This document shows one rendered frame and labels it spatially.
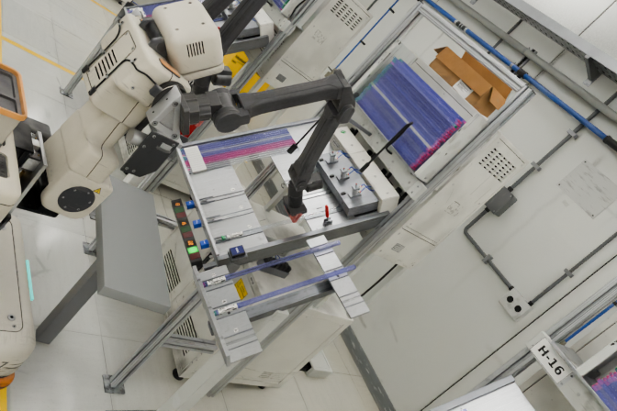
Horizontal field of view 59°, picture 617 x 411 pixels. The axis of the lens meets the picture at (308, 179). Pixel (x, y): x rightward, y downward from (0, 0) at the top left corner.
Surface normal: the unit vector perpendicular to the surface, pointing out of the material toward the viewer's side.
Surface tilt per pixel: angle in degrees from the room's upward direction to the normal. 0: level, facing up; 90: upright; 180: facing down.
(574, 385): 90
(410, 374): 90
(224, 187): 43
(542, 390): 90
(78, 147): 82
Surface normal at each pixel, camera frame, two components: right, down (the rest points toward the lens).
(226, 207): 0.06, -0.74
